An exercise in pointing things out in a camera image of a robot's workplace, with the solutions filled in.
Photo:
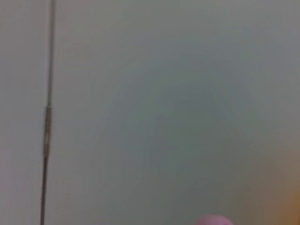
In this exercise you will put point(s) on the pink peach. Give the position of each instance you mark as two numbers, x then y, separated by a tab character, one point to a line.
214	221

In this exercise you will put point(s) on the yellow plastic bin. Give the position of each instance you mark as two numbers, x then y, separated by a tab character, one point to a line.
295	208

